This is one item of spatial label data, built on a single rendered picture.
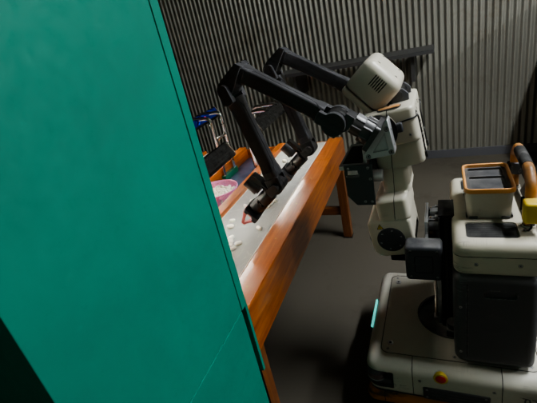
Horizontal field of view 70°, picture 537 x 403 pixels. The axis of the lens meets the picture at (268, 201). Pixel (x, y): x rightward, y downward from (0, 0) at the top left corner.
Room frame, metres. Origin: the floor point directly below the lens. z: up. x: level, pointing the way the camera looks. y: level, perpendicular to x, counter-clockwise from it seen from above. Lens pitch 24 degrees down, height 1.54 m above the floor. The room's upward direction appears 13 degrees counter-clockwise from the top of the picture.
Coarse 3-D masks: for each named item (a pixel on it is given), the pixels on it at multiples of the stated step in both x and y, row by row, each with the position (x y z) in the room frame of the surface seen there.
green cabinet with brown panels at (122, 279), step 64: (0, 0) 0.59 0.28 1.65; (64, 0) 0.69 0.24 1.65; (128, 0) 0.83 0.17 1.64; (0, 64) 0.56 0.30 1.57; (64, 64) 0.65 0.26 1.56; (128, 64) 0.78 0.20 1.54; (0, 128) 0.52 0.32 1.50; (64, 128) 0.61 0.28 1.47; (128, 128) 0.72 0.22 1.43; (192, 128) 0.90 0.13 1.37; (0, 192) 0.49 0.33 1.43; (64, 192) 0.56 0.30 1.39; (128, 192) 0.67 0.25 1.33; (192, 192) 0.84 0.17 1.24; (0, 256) 0.45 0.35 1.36; (64, 256) 0.52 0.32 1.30; (128, 256) 0.62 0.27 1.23; (192, 256) 0.77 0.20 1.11; (0, 320) 0.42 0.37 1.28; (64, 320) 0.48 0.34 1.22; (128, 320) 0.57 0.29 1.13; (192, 320) 0.71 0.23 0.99; (0, 384) 0.46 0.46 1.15; (64, 384) 0.44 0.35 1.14; (128, 384) 0.52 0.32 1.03; (192, 384) 0.64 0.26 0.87
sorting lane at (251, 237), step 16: (320, 144) 2.59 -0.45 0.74; (288, 160) 2.41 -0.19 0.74; (288, 192) 1.89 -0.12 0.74; (240, 208) 1.83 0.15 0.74; (272, 208) 1.73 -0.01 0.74; (224, 224) 1.68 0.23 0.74; (240, 224) 1.64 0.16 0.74; (256, 224) 1.60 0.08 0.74; (272, 224) 1.56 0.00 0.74; (240, 240) 1.49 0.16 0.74; (256, 240) 1.45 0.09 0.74; (240, 256) 1.35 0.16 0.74; (240, 272) 1.24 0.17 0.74
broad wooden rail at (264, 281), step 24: (336, 144) 2.43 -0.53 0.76; (312, 168) 2.09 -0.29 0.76; (336, 168) 2.30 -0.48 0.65; (312, 192) 1.78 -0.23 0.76; (288, 216) 1.56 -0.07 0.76; (312, 216) 1.71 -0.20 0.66; (264, 240) 1.40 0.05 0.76; (288, 240) 1.38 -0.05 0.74; (264, 264) 1.22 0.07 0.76; (288, 264) 1.34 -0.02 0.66; (264, 288) 1.11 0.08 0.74; (264, 312) 1.07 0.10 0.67; (264, 336) 1.03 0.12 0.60
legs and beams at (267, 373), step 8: (344, 176) 2.53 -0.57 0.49; (336, 184) 2.52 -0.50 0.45; (344, 184) 2.50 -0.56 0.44; (344, 192) 2.50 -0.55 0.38; (344, 200) 2.50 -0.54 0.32; (328, 208) 2.57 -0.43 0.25; (336, 208) 2.54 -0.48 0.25; (344, 208) 2.50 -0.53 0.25; (344, 216) 2.51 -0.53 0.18; (344, 224) 2.51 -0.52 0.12; (344, 232) 2.52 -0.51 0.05; (352, 232) 2.54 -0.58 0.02; (264, 352) 1.02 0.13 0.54; (264, 360) 1.01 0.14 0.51; (264, 376) 0.99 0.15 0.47; (264, 384) 0.98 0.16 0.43; (272, 384) 1.02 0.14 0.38; (272, 392) 1.01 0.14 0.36; (272, 400) 0.99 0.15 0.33
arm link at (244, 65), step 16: (240, 64) 1.32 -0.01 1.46; (224, 80) 1.33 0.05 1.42; (240, 80) 1.31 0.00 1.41; (256, 80) 1.30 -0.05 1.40; (272, 80) 1.29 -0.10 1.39; (272, 96) 1.28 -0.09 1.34; (288, 96) 1.25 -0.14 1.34; (304, 96) 1.24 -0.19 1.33; (304, 112) 1.23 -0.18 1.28; (320, 112) 1.18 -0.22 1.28; (336, 112) 1.17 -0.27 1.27; (336, 128) 1.16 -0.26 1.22
